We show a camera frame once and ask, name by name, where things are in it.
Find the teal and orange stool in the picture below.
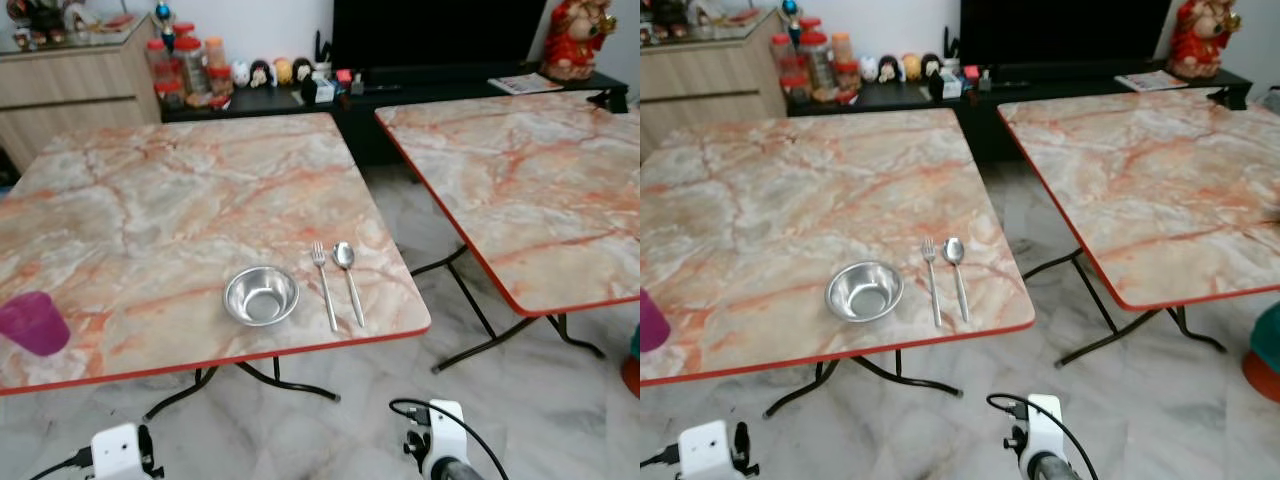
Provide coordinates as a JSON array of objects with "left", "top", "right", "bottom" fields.
[
  {"left": 1243, "top": 303, "right": 1280, "bottom": 403},
  {"left": 620, "top": 325, "right": 641, "bottom": 398}
]

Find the purple plastic cup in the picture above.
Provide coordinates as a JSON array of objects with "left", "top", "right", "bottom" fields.
[
  {"left": 0, "top": 292, "right": 71, "bottom": 357},
  {"left": 640, "top": 289, "right": 672, "bottom": 353}
]

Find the steel fork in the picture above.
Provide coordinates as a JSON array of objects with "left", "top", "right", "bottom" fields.
[
  {"left": 921, "top": 238, "right": 944, "bottom": 328},
  {"left": 311, "top": 241, "right": 339, "bottom": 333}
]

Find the small steel bowl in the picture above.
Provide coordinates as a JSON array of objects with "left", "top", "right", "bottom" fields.
[
  {"left": 222, "top": 266, "right": 300, "bottom": 327},
  {"left": 825, "top": 261, "right": 905, "bottom": 323}
]

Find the steel spoon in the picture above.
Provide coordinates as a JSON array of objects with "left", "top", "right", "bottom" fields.
[
  {"left": 943, "top": 237, "right": 971, "bottom": 323},
  {"left": 332, "top": 241, "right": 366, "bottom": 329}
]

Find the black low tv console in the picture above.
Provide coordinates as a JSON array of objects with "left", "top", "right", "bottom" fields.
[
  {"left": 160, "top": 68, "right": 629, "bottom": 167},
  {"left": 785, "top": 66, "right": 1253, "bottom": 163}
]

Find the light wooden cabinet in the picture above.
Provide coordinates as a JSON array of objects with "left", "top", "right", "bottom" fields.
[
  {"left": 0, "top": 14, "right": 163, "bottom": 173},
  {"left": 640, "top": 10, "right": 791, "bottom": 161}
]

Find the printed magazine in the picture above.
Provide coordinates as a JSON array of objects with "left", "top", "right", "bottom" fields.
[
  {"left": 1115, "top": 70, "right": 1189, "bottom": 93},
  {"left": 488, "top": 73, "right": 564, "bottom": 96}
]

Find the clear jar red lid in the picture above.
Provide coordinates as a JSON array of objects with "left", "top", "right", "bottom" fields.
[
  {"left": 146, "top": 40, "right": 179, "bottom": 89},
  {"left": 176, "top": 36, "right": 209, "bottom": 96},
  {"left": 770, "top": 35, "right": 801, "bottom": 85},
  {"left": 800, "top": 32, "right": 836, "bottom": 93}
]

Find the black flat television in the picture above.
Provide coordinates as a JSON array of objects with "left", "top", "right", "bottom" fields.
[
  {"left": 958, "top": 0, "right": 1173, "bottom": 69},
  {"left": 330, "top": 0, "right": 549, "bottom": 71}
]

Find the large red figurine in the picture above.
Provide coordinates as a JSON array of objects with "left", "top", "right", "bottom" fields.
[
  {"left": 541, "top": 0, "right": 613, "bottom": 83},
  {"left": 1167, "top": 0, "right": 1241, "bottom": 79}
]

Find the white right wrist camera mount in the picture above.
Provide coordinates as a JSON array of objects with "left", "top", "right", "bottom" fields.
[
  {"left": 1026, "top": 394, "right": 1066, "bottom": 471},
  {"left": 428, "top": 400, "right": 471, "bottom": 479}
]

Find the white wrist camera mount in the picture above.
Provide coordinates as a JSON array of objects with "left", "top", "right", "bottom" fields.
[
  {"left": 1026, "top": 394, "right": 1066, "bottom": 471},
  {"left": 428, "top": 400, "right": 471, "bottom": 479},
  {"left": 90, "top": 423, "right": 143, "bottom": 480},
  {"left": 678, "top": 420, "right": 738, "bottom": 480}
]

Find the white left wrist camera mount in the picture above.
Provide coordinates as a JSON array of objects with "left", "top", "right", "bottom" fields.
[
  {"left": 678, "top": 420, "right": 738, "bottom": 480},
  {"left": 90, "top": 423, "right": 143, "bottom": 480}
]

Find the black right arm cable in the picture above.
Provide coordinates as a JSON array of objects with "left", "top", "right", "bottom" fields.
[
  {"left": 389, "top": 398, "right": 513, "bottom": 480},
  {"left": 987, "top": 393, "right": 1101, "bottom": 480}
]

